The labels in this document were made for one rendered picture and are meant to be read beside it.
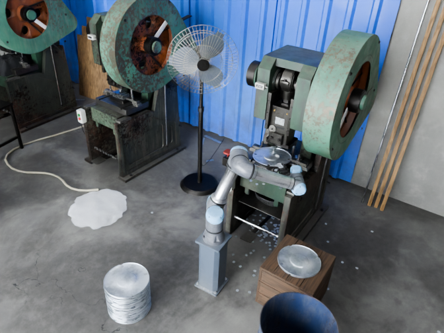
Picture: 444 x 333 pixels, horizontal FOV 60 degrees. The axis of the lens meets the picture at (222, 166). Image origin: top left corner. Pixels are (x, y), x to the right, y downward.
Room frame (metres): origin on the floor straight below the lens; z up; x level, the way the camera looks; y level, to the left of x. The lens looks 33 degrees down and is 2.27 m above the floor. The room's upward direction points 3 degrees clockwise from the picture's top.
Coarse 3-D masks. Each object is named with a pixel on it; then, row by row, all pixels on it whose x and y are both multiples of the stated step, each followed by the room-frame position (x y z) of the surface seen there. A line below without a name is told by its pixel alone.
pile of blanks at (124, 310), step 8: (112, 296) 1.58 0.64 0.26; (136, 296) 1.60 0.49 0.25; (144, 296) 1.64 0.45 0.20; (112, 304) 1.58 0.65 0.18; (120, 304) 1.57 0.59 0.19; (128, 304) 1.58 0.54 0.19; (136, 304) 1.59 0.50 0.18; (144, 304) 1.64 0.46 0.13; (112, 312) 1.60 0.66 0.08; (120, 312) 1.57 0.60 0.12; (128, 312) 1.57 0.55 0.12; (136, 312) 1.59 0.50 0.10; (144, 312) 1.63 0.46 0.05; (120, 320) 1.57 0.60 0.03; (128, 320) 1.58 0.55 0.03; (136, 320) 1.59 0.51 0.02
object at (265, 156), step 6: (258, 150) 2.60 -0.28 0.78; (264, 150) 2.61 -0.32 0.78; (270, 150) 2.61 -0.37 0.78; (276, 150) 2.61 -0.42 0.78; (282, 150) 2.61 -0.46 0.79; (258, 156) 2.51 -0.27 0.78; (264, 156) 2.50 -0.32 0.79; (270, 156) 2.50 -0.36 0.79; (276, 156) 2.51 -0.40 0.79; (282, 156) 2.52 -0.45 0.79; (288, 156) 2.52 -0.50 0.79; (258, 162) 2.41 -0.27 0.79; (264, 162) 2.42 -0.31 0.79; (270, 162) 2.42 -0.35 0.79; (276, 162) 2.43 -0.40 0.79; (282, 162) 2.43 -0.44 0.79; (288, 162) 2.43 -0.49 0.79
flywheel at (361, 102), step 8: (368, 64) 2.59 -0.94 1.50; (360, 72) 2.60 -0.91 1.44; (368, 72) 2.61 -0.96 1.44; (360, 80) 2.64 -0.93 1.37; (368, 80) 2.67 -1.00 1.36; (352, 88) 2.37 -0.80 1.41; (360, 88) 2.64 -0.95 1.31; (352, 96) 2.31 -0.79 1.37; (360, 96) 2.30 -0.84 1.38; (368, 96) 2.35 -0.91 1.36; (352, 104) 2.29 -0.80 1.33; (360, 104) 2.29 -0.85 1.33; (344, 112) 2.30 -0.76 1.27; (352, 112) 2.58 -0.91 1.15; (344, 120) 2.51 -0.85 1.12; (352, 120) 2.54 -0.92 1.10; (344, 128) 2.49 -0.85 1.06; (344, 136) 2.43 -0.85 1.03
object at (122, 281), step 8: (128, 264) 1.84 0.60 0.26; (136, 264) 1.85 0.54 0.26; (112, 272) 1.77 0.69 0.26; (120, 272) 1.77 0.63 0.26; (128, 272) 1.77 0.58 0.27; (136, 272) 1.78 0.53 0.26; (144, 272) 1.78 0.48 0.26; (104, 280) 1.70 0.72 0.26; (112, 280) 1.70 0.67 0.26; (120, 280) 1.70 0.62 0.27; (128, 280) 1.70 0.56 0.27; (136, 280) 1.71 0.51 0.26; (144, 280) 1.72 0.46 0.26; (104, 288) 1.63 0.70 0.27; (112, 288) 1.64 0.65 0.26; (120, 288) 1.64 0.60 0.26; (128, 288) 1.64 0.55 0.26; (136, 288) 1.65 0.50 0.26; (144, 288) 1.65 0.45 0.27; (120, 296) 1.58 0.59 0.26; (128, 296) 1.58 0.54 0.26
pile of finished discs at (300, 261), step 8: (288, 248) 1.98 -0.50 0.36; (296, 248) 1.99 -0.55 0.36; (304, 248) 1.99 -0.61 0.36; (280, 256) 1.90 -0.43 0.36; (288, 256) 1.91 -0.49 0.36; (296, 256) 1.90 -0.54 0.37; (304, 256) 1.91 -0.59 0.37; (312, 256) 1.92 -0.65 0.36; (280, 264) 1.83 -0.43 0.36; (288, 264) 1.83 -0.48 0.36; (296, 264) 1.83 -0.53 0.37; (304, 264) 1.83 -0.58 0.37; (312, 264) 1.84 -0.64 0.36; (320, 264) 1.85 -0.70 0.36; (288, 272) 1.76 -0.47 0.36; (296, 272) 1.77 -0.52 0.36; (304, 272) 1.77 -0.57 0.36; (312, 272) 1.77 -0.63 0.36
